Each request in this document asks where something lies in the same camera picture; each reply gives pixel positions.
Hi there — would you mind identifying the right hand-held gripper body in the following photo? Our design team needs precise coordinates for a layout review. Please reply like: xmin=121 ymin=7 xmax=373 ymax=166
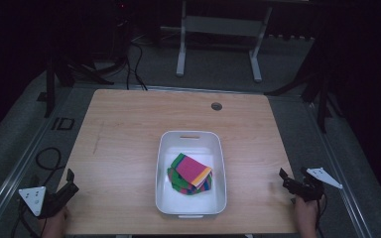
xmin=290 ymin=167 xmax=343 ymax=203

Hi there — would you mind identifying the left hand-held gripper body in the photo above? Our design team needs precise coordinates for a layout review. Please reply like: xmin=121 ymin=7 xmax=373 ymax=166
xmin=18 ymin=182 xmax=80 ymax=219

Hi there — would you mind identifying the person's left hand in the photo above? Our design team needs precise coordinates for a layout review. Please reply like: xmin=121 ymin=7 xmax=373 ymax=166
xmin=40 ymin=205 xmax=71 ymax=238

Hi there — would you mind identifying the person's right hand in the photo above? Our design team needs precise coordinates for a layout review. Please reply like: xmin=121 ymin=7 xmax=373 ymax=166
xmin=293 ymin=193 xmax=327 ymax=238

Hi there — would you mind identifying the pink striped cloth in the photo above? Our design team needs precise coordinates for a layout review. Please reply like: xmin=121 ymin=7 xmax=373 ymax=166
xmin=175 ymin=155 xmax=213 ymax=188

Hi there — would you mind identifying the black tripod stand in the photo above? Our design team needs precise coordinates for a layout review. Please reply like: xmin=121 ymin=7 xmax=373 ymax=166
xmin=263 ymin=29 xmax=345 ymax=135
xmin=44 ymin=46 xmax=115 ymax=119

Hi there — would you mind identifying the white plastic basin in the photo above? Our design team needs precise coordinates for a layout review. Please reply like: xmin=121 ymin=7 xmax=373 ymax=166
xmin=155 ymin=130 xmax=228 ymax=220

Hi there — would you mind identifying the green striped cloth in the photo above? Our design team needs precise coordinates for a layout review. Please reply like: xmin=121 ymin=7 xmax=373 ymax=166
xmin=166 ymin=152 xmax=214 ymax=196

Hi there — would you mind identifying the white metal stand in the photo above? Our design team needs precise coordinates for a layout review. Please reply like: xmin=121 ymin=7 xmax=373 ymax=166
xmin=175 ymin=0 xmax=274 ymax=83

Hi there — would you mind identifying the black floor cable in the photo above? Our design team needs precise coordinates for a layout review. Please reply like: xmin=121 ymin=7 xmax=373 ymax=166
xmin=35 ymin=146 xmax=67 ymax=186

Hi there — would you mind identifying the metal floor rail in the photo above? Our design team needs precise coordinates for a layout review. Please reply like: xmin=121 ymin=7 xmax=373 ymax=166
xmin=302 ymin=98 xmax=375 ymax=238
xmin=0 ymin=86 xmax=77 ymax=238

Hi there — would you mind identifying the right hand-held gripper cable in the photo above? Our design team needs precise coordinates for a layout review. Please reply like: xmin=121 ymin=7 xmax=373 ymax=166
xmin=315 ymin=197 xmax=329 ymax=238

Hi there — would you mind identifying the hand-held gripper cable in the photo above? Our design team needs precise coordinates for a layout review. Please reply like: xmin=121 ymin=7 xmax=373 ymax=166
xmin=10 ymin=197 xmax=42 ymax=238
xmin=315 ymin=197 xmax=329 ymax=238

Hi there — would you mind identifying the left hand-held gripper cable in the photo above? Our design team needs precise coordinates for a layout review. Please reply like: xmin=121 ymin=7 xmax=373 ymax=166
xmin=10 ymin=197 xmax=42 ymax=238

